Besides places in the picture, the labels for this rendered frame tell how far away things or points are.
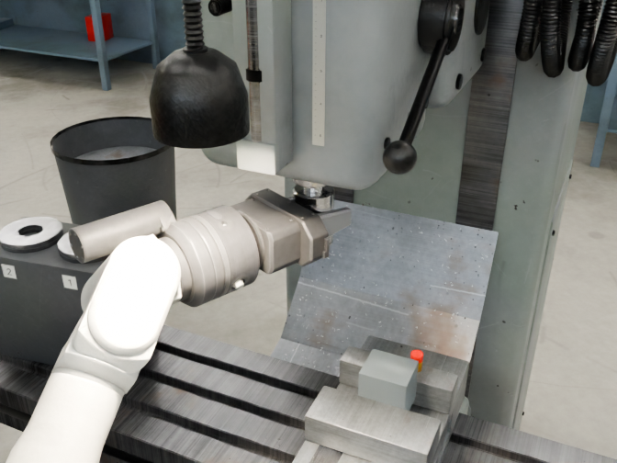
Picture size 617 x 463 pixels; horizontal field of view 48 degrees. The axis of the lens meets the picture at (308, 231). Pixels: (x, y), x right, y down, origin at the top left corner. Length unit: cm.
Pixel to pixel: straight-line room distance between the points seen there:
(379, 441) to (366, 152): 35
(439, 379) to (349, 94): 42
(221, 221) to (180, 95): 22
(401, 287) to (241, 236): 54
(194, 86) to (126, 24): 585
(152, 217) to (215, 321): 206
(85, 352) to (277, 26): 31
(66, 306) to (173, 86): 61
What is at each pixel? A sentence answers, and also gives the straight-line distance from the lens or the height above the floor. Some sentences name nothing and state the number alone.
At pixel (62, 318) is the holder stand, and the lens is 107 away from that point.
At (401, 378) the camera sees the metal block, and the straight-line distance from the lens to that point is 85.
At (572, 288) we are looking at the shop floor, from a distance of 310.
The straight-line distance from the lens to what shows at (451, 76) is 80.
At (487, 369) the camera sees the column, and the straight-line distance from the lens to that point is 130.
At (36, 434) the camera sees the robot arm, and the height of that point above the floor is 119.
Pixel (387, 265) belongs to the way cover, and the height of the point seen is 98.
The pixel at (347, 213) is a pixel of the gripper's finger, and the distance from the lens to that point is 78.
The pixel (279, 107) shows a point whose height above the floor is 140.
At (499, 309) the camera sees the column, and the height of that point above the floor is 92.
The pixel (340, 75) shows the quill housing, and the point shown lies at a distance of 62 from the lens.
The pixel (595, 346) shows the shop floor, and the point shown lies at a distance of 279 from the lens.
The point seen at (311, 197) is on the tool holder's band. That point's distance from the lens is 75.
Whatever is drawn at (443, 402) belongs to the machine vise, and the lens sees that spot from 91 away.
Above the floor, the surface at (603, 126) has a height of 25.
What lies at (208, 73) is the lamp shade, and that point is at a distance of 49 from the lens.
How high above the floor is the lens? 160
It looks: 29 degrees down
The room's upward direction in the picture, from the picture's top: straight up
